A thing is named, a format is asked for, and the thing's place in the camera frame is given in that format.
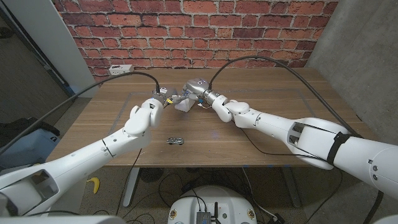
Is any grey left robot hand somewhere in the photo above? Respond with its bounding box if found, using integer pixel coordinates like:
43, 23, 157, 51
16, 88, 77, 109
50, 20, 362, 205
151, 86, 184, 108

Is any white power strip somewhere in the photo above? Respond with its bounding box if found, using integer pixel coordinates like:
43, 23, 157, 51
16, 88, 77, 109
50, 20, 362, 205
108, 64, 135, 77

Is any black power adapter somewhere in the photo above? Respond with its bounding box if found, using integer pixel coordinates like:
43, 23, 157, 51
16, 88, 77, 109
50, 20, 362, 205
267, 213, 285, 224

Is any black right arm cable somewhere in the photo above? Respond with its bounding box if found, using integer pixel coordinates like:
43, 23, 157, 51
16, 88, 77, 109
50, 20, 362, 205
208, 55, 385, 224

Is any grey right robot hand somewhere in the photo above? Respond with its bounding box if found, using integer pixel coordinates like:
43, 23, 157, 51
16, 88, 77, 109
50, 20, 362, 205
181, 77, 210, 102

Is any white robot torso edge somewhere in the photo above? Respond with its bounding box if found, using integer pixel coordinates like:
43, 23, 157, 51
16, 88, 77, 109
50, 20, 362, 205
0, 215, 127, 224

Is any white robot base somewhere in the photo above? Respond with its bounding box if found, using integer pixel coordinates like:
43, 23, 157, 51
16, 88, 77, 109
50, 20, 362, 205
167, 185, 258, 224

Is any white table leg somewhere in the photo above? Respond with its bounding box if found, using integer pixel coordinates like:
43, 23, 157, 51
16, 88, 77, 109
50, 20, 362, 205
123, 167, 141, 208

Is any blue plastic bin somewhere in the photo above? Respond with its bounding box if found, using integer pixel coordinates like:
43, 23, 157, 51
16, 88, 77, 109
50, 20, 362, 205
0, 129, 62, 170

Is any thin black hanging cable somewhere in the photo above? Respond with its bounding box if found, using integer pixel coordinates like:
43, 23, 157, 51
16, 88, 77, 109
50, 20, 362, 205
239, 126, 343, 224

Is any black round floor fan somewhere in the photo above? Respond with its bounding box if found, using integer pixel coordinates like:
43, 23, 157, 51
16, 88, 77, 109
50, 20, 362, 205
139, 167, 165, 183

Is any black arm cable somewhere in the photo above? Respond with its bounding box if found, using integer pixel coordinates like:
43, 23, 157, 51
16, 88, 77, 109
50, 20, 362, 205
0, 71, 161, 155
208, 55, 385, 224

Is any white paper tissue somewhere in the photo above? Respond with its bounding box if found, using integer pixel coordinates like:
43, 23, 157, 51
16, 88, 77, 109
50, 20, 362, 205
174, 96, 197, 113

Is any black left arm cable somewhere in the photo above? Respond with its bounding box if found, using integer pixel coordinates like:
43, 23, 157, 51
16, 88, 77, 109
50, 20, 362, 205
0, 71, 161, 155

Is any black bag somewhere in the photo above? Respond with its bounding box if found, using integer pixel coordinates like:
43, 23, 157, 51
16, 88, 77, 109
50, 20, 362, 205
0, 117, 60, 147

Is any grey table leg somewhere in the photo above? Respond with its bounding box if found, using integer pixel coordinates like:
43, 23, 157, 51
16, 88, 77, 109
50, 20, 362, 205
281, 166, 302, 208

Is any white pillar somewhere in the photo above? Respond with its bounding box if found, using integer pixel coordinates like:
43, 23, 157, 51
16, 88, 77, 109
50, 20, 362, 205
2, 0, 100, 98

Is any yellow banana-shaped object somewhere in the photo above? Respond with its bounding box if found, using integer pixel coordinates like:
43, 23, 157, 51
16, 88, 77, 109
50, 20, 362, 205
86, 177, 101, 194

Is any grey tape outline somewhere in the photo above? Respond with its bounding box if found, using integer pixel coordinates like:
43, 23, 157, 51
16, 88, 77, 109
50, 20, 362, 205
102, 89, 317, 147

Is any red brick print backdrop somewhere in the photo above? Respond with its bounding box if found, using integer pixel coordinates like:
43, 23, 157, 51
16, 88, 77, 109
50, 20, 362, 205
52, 0, 340, 85

